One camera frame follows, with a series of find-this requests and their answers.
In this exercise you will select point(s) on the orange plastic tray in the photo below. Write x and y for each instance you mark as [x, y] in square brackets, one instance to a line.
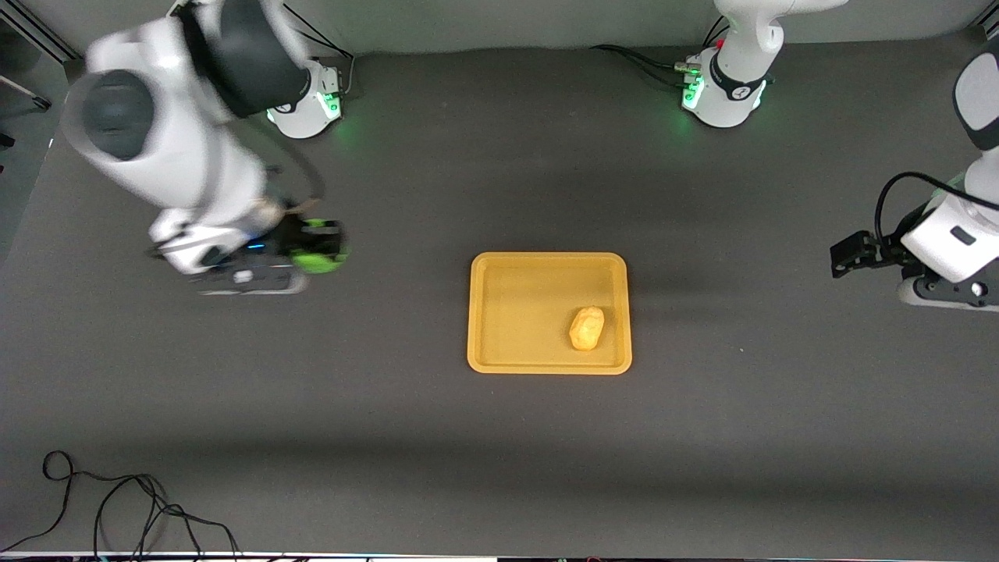
[523, 312]

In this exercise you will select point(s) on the yellow potato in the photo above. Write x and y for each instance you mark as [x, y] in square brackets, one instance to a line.
[587, 328]

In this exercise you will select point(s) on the green apple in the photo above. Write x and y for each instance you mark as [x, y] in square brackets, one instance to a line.
[320, 251]

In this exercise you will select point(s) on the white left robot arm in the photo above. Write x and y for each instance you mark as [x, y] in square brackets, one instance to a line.
[734, 101]

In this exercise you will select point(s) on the aluminium frame profile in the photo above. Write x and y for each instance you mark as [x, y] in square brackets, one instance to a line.
[39, 31]

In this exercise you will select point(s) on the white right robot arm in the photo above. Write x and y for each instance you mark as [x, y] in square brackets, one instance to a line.
[179, 148]

